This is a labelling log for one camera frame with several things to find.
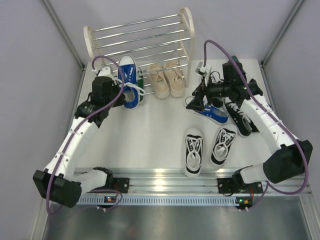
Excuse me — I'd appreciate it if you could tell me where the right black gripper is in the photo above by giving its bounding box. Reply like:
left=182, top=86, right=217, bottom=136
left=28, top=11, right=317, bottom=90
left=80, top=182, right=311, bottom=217
left=186, top=76, right=231, bottom=113

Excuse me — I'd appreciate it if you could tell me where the blue sneaker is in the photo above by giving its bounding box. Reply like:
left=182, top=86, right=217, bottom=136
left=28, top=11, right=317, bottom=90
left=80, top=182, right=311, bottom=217
left=117, top=55, right=142, bottom=110
left=188, top=98, right=229, bottom=125

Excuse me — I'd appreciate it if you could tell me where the green sneaker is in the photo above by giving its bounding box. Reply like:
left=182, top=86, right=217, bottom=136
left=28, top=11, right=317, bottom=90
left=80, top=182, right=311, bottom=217
left=137, top=67, right=145, bottom=104

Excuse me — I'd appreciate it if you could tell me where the beige lace sneaker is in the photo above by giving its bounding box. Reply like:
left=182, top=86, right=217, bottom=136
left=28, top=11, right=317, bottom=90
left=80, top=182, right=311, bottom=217
left=147, top=63, right=170, bottom=99
left=164, top=60, right=185, bottom=98

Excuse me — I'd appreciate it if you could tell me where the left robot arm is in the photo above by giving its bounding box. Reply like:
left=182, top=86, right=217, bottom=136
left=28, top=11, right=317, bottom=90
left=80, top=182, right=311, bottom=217
left=33, top=67, right=125, bottom=208

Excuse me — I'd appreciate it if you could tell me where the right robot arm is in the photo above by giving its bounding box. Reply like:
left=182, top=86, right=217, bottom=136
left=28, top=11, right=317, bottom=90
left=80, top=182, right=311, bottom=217
left=186, top=59, right=313, bottom=195

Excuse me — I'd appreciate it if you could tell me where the teal heel shoe upper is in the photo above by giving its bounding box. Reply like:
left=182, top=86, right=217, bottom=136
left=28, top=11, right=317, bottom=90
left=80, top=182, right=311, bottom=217
left=231, top=55, right=246, bottom=76

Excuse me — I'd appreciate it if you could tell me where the teal heel shoe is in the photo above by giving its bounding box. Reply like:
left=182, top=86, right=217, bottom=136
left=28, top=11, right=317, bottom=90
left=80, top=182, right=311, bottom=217
left=249, top=120, right=259, bottom=133
left=231, top=55, right=246, bottom=76

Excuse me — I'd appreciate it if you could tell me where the teal heel shoe lower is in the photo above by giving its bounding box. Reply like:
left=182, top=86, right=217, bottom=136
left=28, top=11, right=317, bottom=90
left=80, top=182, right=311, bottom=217
left=249, top=120, right=259, bottom=133

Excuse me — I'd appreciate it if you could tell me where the white metal shoe rack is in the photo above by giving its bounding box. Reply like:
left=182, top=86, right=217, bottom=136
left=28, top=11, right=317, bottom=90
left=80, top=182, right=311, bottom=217
left=83, top=7, right=196, bottom=94

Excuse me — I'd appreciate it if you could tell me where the black sneaker upper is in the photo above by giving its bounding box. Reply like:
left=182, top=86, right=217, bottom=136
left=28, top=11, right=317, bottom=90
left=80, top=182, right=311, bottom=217
left=205, top=70, right=224, bottom=109

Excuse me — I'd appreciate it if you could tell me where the black white sneaker left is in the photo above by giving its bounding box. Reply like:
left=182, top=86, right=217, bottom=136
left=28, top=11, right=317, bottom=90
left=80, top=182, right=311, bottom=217
left=184, top=128, right=204, bottom=178

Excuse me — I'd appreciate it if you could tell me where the black white sneaker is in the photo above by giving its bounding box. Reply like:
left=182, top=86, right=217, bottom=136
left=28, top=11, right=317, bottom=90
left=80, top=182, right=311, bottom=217
left=184, top=128, right=204, bottom=178
left=209, top=124, right=238, bottom=169

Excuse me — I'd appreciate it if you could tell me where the black white sneaker right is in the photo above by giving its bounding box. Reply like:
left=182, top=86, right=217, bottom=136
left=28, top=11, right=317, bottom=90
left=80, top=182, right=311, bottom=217
left=209, top=124, right=238, bottom=169

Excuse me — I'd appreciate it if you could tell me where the black sneaker lower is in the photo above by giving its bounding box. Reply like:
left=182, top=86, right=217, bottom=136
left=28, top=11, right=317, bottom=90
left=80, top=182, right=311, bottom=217
left=224, top=97, right=252, bottom=137

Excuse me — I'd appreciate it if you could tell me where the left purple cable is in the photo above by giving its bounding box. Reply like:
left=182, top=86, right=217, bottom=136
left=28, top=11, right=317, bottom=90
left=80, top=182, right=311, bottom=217
left=45, top=55, right=126, bottom=216

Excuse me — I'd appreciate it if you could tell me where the purple cable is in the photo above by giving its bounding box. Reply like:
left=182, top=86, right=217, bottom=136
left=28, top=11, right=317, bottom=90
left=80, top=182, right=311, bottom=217
left=203, top=39, right=310, bottom=211
left=45, top=55, right=126, bottom=216

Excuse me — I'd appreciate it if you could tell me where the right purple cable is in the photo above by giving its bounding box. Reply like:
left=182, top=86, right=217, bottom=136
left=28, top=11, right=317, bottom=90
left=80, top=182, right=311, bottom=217
left=203, top=39, right=310, bottom=211

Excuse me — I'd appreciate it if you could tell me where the aluminium mounting rail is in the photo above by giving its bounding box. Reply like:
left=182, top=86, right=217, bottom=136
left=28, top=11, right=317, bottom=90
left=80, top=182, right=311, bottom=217
left=41, top=167, right=311, bottom=196

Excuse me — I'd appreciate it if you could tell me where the perforated cable tray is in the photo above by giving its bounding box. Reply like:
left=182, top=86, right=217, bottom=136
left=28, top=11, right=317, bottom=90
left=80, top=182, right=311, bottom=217
left=76, top=194, right=244, bottom=207

